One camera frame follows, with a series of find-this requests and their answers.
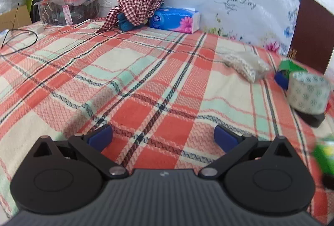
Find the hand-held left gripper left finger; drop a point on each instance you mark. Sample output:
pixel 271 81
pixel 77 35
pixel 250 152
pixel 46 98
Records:
pixel 100 137

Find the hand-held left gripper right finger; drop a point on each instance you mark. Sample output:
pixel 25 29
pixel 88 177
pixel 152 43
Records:
pixel 225 137

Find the clear plastic bag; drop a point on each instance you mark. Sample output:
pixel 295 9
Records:
pixel 248 65

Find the black tape roll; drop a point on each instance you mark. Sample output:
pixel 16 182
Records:
pixel 313 120

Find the printed clear tape roll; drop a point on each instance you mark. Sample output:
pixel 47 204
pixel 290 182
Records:
pixel 308 96

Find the green box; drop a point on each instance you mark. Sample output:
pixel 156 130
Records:
pixel 325 158

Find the blue tape roll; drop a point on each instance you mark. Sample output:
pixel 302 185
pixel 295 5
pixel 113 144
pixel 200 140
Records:
pixel 281 81

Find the red plaid blanket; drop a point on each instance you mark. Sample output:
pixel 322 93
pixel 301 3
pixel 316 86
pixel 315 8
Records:
pixel 156 72

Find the green white packet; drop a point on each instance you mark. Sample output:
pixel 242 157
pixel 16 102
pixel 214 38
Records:
pixel 289 65

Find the gold tinsel ornament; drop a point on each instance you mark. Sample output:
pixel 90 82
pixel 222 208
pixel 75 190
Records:
pixel 292 54

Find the blue plush toy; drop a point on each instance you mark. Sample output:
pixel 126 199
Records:
pixel 126 24

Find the white charger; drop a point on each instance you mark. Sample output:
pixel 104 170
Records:
pixel 37 27

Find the blue tissue pack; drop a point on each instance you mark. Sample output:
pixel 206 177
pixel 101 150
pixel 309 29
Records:
pixel 173 19

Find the floral white cushion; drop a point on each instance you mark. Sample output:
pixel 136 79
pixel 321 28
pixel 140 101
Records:
pixel 229 6

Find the brown chair back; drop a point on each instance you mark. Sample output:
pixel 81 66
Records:
pixel 313 32

